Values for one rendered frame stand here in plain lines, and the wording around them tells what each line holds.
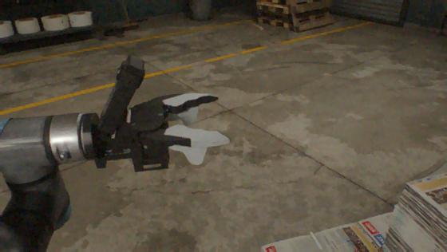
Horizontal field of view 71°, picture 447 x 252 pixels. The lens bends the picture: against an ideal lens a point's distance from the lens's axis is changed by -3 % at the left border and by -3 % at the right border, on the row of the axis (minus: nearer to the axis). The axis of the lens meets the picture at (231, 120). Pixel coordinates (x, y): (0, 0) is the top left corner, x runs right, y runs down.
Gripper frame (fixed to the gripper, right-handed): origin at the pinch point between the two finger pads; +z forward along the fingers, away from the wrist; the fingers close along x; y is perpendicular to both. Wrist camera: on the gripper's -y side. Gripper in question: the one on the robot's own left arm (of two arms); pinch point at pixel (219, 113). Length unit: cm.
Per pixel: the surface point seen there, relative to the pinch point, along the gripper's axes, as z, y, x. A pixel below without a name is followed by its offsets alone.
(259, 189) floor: 44, 139, -101
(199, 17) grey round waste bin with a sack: 61, 205, -642
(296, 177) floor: 74, 140, -108
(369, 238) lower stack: 54, 66, -12
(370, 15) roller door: 433, 193, -588
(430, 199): 37.2, 15.6, 10.8
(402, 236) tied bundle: 36.3, 27.4, 10.4
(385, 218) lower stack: 64, 67, -19
